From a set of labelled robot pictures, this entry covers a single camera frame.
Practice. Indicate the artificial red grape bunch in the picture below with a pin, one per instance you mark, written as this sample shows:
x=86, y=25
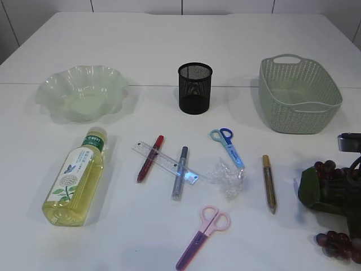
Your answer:
x=322, y=189

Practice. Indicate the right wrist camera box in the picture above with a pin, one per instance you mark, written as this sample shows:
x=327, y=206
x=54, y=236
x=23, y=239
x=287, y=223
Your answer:
x=349, y=142

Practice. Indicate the black mesh pen holder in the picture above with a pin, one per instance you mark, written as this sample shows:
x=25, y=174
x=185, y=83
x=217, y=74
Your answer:
x=194, y=90

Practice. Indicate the gold glitter pen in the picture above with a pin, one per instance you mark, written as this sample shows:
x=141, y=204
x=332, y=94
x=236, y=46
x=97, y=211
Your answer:
x=269, y=184

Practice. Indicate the green plastic woven basket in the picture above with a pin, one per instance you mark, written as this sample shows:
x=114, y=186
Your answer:
x=297, y=98

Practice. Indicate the clear plastic ruler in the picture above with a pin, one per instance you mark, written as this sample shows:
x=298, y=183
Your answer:
x=166, y=162

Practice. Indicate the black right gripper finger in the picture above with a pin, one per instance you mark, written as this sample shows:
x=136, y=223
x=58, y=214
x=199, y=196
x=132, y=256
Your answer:
x=352, y=202

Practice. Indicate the clear plastic sheet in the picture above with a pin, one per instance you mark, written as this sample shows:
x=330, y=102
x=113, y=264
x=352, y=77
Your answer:
x=228, y=179

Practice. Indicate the pink purple scissors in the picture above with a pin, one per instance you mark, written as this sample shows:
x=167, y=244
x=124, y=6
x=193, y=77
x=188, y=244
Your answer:
x=212, y=220

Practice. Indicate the red glitter pen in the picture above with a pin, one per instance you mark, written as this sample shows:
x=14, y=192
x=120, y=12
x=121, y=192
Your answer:
x=149, y=160

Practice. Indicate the blue small scissors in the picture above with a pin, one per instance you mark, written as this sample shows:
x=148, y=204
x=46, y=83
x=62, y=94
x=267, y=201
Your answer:
x=224, y=137

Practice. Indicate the silver glitter pen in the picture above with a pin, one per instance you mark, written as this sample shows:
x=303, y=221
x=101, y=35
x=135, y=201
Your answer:
x=179, y=180

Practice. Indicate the yellow tea bottle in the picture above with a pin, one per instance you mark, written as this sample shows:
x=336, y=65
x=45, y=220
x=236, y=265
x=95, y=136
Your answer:
x=70, y=197

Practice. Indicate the green wavy plastic plate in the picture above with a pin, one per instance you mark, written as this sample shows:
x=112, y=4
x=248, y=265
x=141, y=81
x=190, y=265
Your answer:
x=83, y=93

